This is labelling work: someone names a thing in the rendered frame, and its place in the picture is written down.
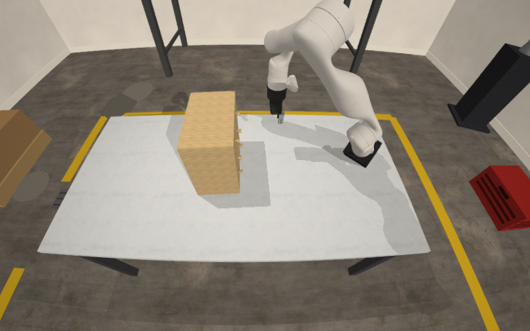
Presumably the light wooden chest of drawers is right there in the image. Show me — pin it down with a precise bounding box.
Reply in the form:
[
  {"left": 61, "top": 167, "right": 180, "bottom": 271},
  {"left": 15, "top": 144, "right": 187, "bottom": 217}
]
[{"left": 177, "top": 91, "right": 239, "bottom": 195}]

